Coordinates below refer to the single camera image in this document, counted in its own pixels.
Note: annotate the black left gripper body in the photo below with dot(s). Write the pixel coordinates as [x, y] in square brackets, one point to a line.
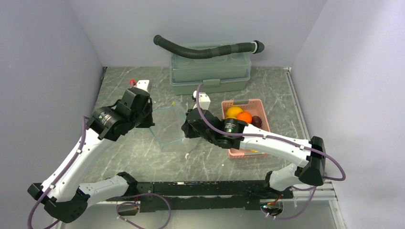
[138, 119]

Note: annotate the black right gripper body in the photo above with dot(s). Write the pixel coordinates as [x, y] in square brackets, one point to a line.
[190, 132]

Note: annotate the clear zip top bag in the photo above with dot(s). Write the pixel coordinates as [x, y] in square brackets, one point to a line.
[167, 129]

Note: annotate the yellow lemon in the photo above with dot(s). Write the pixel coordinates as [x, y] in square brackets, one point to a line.
[233, 112]

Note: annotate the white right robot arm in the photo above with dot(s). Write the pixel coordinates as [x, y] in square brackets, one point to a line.
[307, 161]

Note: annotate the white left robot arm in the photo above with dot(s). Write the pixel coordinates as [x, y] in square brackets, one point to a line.
[63, 194]

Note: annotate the orange fruit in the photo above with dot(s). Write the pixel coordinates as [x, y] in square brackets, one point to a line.
[245, 116]

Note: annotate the dark red plum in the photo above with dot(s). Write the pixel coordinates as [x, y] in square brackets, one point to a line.
[257, 121]

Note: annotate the green plastic storage box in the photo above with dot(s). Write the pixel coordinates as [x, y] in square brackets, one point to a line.
[218, 74]

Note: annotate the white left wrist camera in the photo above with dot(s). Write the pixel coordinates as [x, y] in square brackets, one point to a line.
[144, 85]

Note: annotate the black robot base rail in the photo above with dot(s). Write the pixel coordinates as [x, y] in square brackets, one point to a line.
[191, 195]

